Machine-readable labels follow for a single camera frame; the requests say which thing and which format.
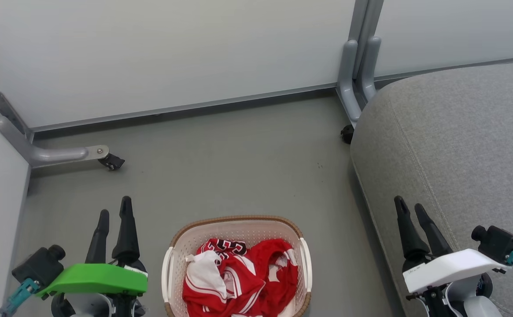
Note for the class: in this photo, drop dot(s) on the white laundry basket brown rim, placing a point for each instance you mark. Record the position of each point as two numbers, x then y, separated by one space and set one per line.
238 229

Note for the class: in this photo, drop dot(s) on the grey partition foot silver plate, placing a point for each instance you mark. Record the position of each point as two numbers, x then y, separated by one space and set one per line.
58 155

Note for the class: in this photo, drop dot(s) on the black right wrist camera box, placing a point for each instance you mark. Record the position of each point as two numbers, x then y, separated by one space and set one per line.
498 244

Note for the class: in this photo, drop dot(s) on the long grey curved partition foot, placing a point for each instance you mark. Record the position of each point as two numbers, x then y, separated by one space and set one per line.
346 88

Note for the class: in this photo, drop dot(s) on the short grey curved partition foot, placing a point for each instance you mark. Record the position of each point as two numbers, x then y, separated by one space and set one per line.
368 70

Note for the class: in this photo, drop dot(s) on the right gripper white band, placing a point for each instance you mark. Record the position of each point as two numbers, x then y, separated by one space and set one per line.
450 268

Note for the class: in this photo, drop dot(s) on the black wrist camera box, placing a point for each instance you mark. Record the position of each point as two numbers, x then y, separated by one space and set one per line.
38 266
498 244

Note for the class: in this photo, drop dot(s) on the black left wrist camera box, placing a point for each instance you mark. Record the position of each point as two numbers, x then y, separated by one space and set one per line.
38 266

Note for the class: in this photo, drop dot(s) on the red white sports shorts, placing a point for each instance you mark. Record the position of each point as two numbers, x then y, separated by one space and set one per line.
278 259

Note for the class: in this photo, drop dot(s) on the red white basketball jersey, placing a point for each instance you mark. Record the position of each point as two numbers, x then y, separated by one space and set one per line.
234 286

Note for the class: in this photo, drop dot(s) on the grey double partition post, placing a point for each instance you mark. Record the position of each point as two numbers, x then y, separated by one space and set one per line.
364 22

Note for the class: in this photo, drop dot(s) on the black partition caster wheel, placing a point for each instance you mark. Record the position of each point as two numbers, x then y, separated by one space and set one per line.
347 134
112 162

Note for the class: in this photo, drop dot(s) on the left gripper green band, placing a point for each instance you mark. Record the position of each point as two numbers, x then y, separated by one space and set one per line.
97 279

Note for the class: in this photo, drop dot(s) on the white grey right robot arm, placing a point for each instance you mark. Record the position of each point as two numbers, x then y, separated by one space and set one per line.
476 308

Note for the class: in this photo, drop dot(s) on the grey fabric sofa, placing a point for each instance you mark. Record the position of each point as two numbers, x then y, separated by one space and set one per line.
459 154

